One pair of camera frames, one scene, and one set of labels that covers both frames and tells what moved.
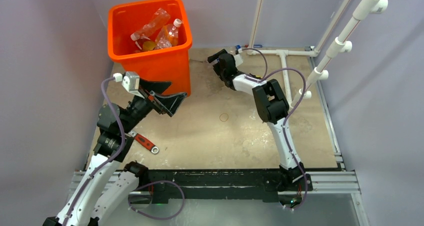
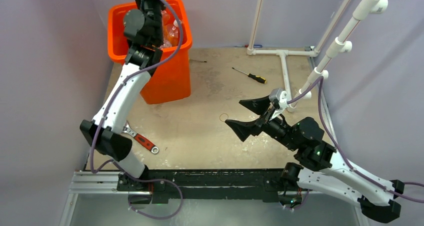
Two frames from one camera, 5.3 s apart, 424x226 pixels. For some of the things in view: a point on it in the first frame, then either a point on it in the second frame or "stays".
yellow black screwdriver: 254,76 stays
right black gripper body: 220,72 to 275,128
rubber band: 223,114 stays
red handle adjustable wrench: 143,142 stays
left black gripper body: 140,106 to 150,8
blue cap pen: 255,46 stays
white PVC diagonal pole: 371,3 stays
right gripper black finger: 215,56 to 243,130
